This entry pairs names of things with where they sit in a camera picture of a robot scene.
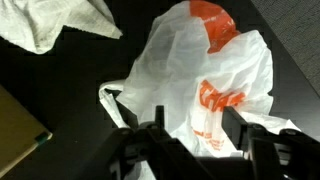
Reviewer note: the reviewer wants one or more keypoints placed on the cardboard box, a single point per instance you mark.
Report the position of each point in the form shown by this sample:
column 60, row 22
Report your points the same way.
column 20, row 132

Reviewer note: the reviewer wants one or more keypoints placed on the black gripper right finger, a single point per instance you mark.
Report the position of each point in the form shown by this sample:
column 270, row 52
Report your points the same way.
column 288, row 155

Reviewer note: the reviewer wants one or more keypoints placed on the white plastic bag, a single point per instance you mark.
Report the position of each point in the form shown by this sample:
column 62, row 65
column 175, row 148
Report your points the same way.
column 195, row 64

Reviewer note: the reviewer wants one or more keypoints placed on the white knitted cloth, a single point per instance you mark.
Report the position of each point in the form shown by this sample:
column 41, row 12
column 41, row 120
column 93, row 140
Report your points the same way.
column 34, row 25

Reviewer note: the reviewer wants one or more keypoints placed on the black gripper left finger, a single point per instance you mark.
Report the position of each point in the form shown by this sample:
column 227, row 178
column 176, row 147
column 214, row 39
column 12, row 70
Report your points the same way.
column 151, row 144

